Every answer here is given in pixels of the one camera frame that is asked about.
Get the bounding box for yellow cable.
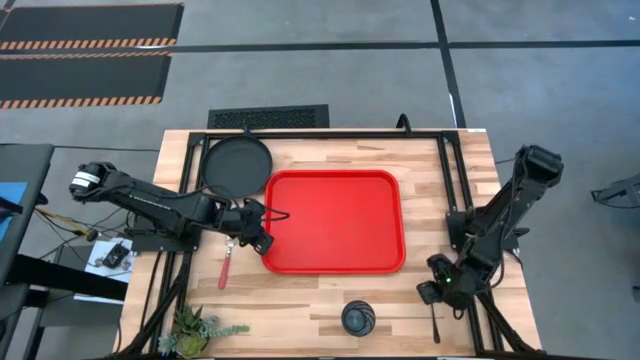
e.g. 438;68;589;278
34;206;84;235

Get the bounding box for black round plate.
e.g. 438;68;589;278
200;134;274;200

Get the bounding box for artificial succulent plant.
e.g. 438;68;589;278
157;303;251;360

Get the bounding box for red plastic tray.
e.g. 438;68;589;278
261;168;407;276

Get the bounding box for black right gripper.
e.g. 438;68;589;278
416;253;471;309

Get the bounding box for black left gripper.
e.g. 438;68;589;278
230;197;275;256

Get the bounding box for black floor vent grate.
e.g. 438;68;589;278
207;104;330;130

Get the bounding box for blue sheet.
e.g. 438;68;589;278
0;181;28;242

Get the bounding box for black ribbed cup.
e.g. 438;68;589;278
340;299;377;338

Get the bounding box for black mat with hazard stripes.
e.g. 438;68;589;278
0;51;173;110
0;3;185;52

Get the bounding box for red-handled metal fork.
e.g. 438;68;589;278
217;235;237;291

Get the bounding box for black desk base beam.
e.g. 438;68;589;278
7;253;129;302

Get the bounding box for black handheld controller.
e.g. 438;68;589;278
102;242;132;269

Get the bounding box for dark grey side desk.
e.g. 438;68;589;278
0;143;55;289

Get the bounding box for white paper sheet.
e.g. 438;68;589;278
73;237;135;305

